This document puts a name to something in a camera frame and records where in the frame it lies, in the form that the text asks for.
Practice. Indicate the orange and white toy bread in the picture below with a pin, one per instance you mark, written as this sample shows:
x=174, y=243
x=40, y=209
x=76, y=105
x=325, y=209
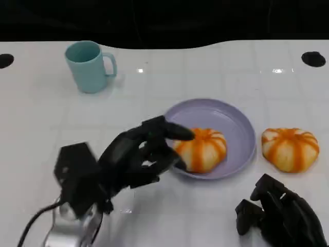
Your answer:
x=290, y=151
x=203, y=150

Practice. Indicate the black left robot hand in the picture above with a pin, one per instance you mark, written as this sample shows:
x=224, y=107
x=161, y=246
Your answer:
x=131, y=157

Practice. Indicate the pale green mug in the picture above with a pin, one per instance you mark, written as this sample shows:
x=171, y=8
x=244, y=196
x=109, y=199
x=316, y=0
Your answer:
x=86, y=68

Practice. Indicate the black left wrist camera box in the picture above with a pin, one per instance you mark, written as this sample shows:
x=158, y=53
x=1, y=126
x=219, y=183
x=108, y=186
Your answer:
x=77, y=175

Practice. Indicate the lilac plate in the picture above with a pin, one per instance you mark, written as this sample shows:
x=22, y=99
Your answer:
x=226, y=115

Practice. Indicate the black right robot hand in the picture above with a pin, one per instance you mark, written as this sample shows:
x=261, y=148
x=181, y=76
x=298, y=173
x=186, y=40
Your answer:
x=285, y=214

